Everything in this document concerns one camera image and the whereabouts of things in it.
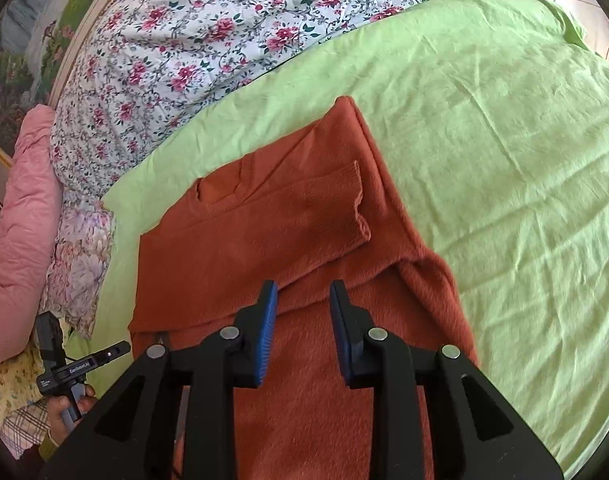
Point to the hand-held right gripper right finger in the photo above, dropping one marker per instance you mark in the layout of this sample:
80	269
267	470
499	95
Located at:
340	330

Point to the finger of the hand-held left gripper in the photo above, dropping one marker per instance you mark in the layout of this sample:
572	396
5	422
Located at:
115	349

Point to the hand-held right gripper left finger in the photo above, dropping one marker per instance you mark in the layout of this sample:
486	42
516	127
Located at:
269	330

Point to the orange knit sweater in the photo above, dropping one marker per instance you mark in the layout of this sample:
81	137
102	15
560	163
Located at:
284	220

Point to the person's left hand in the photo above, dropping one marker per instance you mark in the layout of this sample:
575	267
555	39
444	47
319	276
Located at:
58	412

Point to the yellow patterned cloth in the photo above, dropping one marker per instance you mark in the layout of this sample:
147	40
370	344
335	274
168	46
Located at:
9	385

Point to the pastel floral ruffled pillow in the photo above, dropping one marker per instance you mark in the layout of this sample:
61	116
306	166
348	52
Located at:
79	260

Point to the plaid cloth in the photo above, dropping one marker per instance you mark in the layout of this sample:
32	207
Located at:
27	422

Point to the pink pillow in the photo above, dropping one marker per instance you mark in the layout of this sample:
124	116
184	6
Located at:
19	240

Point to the light green bed sheet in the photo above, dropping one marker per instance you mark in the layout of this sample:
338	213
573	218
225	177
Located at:
484	160

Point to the white pink floral quilt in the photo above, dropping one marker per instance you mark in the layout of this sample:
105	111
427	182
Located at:
209	35

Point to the gold framed landscape painting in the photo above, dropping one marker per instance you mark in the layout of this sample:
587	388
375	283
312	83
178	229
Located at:
29	20

